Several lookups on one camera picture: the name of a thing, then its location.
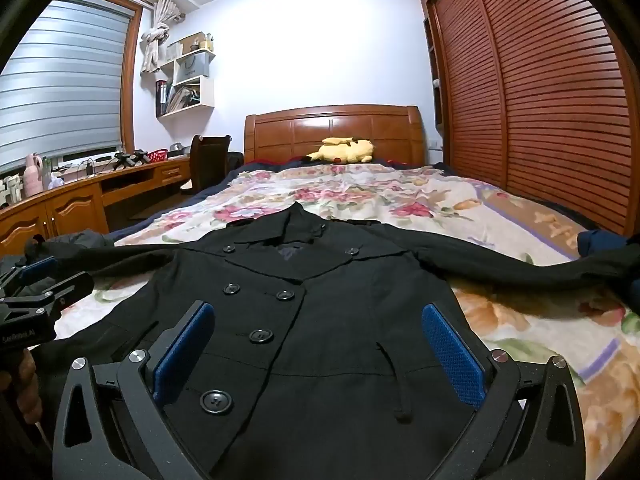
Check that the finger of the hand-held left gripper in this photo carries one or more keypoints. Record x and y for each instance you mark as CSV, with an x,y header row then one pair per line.
x,y
60,290
37,266

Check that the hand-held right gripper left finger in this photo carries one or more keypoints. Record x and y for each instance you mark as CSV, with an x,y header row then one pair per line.
x,y
185,355

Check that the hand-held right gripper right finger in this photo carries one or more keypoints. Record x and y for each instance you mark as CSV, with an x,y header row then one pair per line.
x,y
452,355

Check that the black buttoned coat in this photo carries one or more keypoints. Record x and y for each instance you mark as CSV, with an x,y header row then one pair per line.
x,y
310,335

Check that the person's left hand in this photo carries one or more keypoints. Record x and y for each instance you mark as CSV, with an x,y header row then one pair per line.
x,y
27,390

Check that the wooden desk with cabinets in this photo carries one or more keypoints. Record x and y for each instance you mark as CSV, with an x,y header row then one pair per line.
x,y
75,210

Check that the pink bottle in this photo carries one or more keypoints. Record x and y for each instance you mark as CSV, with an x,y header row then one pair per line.
x,y
33,177

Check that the black tripod stand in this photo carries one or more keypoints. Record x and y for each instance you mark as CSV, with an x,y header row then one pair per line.
x,y
127,158

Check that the dark blue bedsheet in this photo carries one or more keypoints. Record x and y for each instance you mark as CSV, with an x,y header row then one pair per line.
x,y
200,200

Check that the red basket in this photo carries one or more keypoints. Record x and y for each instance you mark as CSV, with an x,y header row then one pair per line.
x,y
156,155

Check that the floral blanket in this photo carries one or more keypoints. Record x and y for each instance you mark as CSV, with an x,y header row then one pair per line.
x,y
400,195

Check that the dark blue pillow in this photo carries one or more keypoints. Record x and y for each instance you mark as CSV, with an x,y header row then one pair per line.
x,y
595,242

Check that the grey window blind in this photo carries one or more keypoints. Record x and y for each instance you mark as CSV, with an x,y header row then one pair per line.
x,y
65,85

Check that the dark wooden chair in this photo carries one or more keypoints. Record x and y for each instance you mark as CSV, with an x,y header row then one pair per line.
x,y
210,155

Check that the yellow plush toy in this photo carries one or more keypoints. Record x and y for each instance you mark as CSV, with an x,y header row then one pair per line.
x,y
345,150

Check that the tied beige curtain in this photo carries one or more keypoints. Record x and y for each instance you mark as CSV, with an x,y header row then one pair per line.
x,y
152,45

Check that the wooden bed headboard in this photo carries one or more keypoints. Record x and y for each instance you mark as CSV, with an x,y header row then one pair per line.
x,y
300,130

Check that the wooden louvred wardrobe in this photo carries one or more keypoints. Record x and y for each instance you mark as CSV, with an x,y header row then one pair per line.
x,y
540,110

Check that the white wall shelf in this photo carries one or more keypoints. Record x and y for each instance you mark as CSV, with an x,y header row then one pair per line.
x,y
202,90

